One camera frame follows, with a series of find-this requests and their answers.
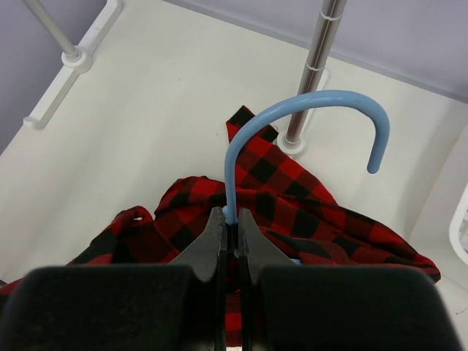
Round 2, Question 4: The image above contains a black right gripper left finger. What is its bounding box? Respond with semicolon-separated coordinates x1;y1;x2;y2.
1;208;227;350

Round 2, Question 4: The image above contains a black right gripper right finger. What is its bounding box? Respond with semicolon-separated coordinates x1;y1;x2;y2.
238;209;462;350

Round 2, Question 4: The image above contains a light blue wire hanger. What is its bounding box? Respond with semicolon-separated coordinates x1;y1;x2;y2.
224;90;390;224

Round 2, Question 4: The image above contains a white plastic basket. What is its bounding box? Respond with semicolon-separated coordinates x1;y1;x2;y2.
449;199;467;265

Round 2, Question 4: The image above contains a white metal clothes rack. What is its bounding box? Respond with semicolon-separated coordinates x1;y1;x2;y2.
22;0;347;157

